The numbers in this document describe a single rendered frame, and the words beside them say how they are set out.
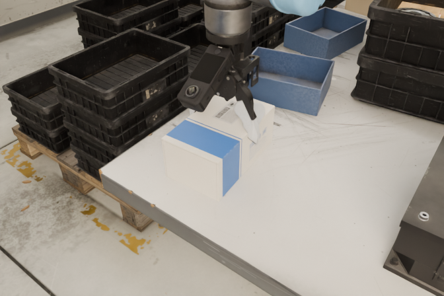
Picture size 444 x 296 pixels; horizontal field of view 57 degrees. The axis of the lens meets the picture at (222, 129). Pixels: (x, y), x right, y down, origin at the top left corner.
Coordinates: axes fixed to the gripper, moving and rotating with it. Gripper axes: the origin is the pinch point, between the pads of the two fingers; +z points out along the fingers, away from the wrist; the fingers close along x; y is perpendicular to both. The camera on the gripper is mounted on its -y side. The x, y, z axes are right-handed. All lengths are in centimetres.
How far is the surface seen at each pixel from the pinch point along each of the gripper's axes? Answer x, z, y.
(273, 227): -16.7, 6.4, -9.8
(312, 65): -2.7, 1.6, 37.4
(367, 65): -16.5, -4.1, 33.8
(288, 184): -14.2, 6.4, 0.7
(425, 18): -25.0, -16.4, 34.1
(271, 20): 46, 26, 113
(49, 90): 118, 49, 39
